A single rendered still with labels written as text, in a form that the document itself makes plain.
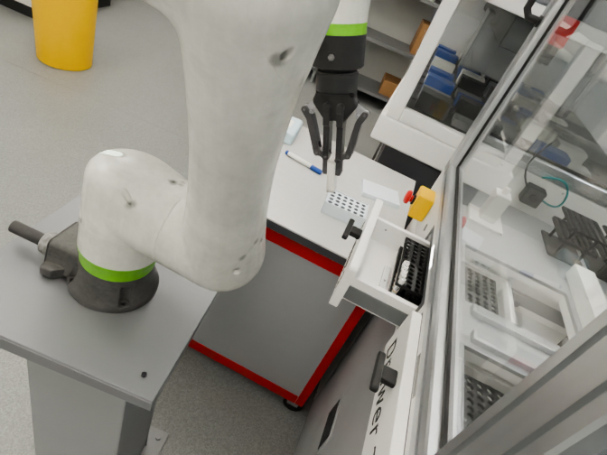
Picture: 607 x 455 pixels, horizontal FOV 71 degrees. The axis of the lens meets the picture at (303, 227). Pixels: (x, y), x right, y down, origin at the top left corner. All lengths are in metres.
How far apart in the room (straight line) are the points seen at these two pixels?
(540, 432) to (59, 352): 0.61
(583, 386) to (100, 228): 0.59
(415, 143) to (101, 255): 1.23
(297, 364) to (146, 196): 0.93
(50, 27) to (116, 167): 2.74
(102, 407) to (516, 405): 0.74
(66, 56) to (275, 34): 3.13
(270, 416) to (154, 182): 1.16
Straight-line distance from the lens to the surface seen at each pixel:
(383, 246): 1.04
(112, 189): 0.63
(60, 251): 0.80
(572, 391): 0.37
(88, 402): 0.96
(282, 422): 1.64
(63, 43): 3.37
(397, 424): 0.62
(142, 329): 0.76
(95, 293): 0.76
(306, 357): 1.38
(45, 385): 0.99
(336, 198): 1.21
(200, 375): 1.65
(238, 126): 0.38
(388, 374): 0.68
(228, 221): 0.50
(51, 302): 0.79
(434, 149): 1.66
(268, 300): 1.27
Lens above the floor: 1.40
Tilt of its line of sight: 35 degrees down
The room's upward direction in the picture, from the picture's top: 24 degrees clockwise
